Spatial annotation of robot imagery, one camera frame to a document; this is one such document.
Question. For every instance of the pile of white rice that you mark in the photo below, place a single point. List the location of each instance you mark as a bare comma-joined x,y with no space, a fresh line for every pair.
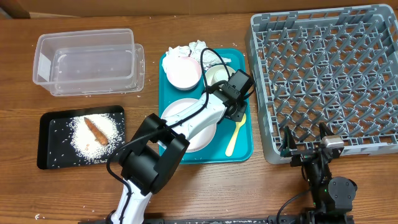
84,142

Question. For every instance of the pink white bowl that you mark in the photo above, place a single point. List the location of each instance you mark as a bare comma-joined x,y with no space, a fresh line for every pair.
183,73

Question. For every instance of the black tray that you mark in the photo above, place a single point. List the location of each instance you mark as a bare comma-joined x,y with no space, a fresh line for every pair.
55,148

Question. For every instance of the cream cup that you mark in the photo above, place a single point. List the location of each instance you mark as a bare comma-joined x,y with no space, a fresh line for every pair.
220,75

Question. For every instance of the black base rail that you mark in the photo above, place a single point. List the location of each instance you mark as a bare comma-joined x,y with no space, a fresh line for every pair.
214,221

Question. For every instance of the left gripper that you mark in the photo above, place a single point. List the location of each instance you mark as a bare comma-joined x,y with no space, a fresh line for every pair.
242,106

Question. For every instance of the grey dishwasher rack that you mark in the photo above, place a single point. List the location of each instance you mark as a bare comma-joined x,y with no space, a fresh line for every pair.
336,66

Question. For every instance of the crumpled white paper napkin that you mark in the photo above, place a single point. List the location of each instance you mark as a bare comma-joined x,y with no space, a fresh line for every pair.
194,50

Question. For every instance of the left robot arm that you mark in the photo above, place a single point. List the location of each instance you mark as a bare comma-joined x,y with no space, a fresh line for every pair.
152,156

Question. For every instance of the clear plastic bin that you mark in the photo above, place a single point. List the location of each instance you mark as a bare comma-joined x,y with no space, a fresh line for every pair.
89,62

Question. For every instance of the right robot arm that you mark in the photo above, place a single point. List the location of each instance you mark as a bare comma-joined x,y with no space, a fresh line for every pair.
332,196

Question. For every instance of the yellow plastic spoon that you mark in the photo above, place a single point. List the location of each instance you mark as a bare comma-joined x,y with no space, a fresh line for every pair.
230,148

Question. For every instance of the teal serving tray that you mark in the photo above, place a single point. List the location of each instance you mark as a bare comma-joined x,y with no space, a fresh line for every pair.
214,152

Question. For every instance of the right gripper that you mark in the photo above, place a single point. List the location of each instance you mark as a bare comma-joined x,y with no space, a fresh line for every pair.
300,155

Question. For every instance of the large white plate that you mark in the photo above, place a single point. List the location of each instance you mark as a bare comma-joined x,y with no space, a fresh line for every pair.
204,137

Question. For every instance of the cream bowl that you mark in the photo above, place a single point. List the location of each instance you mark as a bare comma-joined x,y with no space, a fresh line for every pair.
211,71

